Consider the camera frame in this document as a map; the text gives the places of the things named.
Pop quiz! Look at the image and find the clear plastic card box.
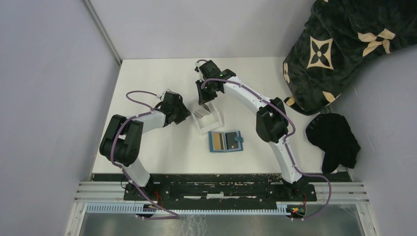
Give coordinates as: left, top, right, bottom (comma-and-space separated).
187, 100, 223, 135

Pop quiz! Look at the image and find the blue leather card holder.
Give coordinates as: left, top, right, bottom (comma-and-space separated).
208, 130, 243, 153

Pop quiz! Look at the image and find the dark grey credit card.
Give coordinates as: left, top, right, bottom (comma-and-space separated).
225, 132, 239, 151

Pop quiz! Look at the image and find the gold credit card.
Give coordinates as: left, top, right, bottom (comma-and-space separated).
211, 132, 225, 151

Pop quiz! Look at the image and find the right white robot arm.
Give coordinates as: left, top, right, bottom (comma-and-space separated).
194, 59, 308, 201

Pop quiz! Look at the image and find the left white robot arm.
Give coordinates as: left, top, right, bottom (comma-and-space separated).
99, 90, 191, 200

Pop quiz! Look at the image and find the stack of credit cards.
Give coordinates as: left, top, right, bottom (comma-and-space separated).
193, 104, 211, 118

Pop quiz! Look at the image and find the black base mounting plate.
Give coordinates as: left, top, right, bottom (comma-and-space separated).
92, 174, 317, 211

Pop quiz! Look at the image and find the black cloth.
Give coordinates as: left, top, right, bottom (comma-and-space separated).
305, 113, 360, 174

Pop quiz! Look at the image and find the black floral patterned blanket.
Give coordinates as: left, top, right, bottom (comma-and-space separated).
283, 0, 417, 116

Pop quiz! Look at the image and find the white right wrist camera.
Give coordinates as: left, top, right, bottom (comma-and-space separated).
194, 60, 203, 82

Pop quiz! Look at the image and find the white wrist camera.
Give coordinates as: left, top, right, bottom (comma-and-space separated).
156, 89, 171, 101
194, 60, 203, 82

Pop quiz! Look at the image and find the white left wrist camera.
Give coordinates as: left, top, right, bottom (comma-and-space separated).
156, 89, 171, 101

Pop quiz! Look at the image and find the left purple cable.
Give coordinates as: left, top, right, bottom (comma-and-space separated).
110, 90, 181, 220

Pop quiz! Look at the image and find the aluminium rail frame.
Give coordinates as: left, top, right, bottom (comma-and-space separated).
74, 181, 370, 205

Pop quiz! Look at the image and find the aluminium corner post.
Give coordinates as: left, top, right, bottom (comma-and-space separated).
81, 0, 122, 67

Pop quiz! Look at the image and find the white slotted cable duct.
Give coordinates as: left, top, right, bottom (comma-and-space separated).
86, 203, 290, 216

